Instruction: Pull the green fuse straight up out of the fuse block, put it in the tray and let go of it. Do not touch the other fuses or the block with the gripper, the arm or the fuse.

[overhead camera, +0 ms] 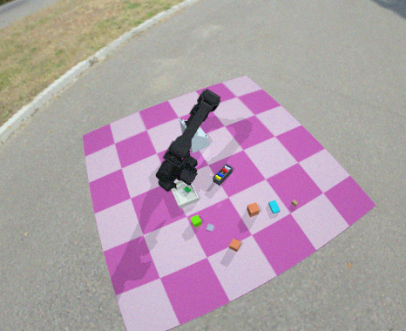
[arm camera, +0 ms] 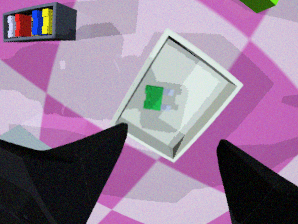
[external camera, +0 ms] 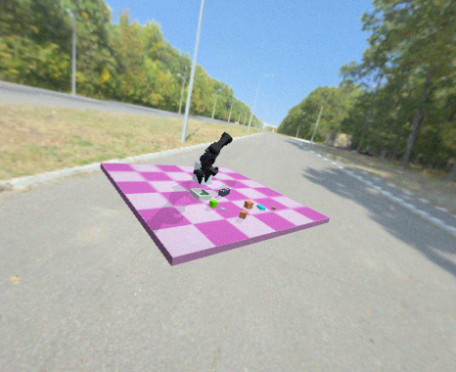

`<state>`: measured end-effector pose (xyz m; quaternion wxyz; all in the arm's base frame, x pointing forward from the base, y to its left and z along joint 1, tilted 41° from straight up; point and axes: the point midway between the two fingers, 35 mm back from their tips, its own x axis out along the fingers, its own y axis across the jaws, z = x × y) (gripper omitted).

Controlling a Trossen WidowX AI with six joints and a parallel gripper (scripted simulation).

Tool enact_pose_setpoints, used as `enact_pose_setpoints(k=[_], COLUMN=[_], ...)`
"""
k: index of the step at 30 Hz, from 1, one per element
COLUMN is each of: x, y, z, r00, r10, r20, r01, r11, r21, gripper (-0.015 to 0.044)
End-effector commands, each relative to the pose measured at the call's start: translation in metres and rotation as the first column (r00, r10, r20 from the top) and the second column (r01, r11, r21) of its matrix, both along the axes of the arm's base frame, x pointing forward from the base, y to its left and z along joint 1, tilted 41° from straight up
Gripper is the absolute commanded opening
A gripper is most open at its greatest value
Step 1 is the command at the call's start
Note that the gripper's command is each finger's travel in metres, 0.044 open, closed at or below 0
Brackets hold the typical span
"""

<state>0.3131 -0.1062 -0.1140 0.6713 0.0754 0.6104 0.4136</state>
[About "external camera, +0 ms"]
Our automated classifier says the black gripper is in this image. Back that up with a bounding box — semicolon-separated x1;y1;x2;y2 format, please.
194;163;212;184

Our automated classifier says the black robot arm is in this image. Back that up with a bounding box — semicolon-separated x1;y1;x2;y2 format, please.
200;132;233;176

